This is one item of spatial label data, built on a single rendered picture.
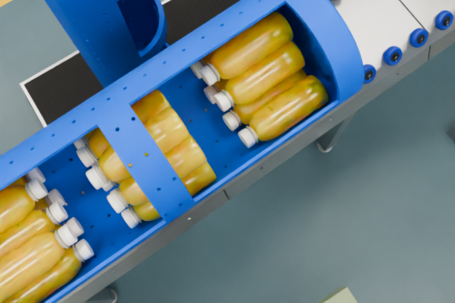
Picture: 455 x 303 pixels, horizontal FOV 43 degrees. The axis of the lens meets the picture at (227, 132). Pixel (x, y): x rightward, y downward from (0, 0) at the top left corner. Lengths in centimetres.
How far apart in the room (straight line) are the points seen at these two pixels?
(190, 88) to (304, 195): 105
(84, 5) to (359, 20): 64
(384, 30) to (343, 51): 36
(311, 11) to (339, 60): 10
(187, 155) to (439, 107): 150
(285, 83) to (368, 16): 31
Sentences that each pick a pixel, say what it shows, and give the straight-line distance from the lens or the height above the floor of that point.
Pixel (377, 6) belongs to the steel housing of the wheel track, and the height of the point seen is 93.
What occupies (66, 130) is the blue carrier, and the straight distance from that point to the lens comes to 106.
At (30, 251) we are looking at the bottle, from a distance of 112.
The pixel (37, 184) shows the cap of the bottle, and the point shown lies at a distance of 114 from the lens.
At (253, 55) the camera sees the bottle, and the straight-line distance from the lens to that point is 114.
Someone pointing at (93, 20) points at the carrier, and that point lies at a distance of 147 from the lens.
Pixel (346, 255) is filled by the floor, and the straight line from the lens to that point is 223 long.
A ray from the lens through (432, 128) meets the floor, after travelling 239.
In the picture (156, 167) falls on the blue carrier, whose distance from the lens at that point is 101.
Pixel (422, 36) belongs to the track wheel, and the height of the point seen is 97.
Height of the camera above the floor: 219
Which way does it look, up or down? 75 degrees down
